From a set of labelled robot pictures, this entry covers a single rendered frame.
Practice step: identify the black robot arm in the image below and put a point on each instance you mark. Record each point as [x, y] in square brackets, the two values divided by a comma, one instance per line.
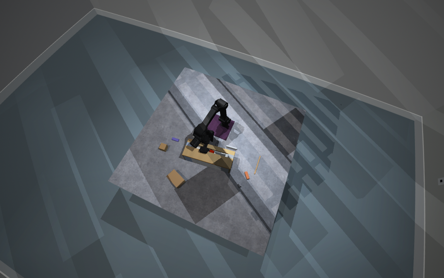
[200, 131]

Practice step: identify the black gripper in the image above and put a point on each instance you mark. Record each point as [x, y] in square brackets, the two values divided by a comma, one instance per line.
[209, 138]

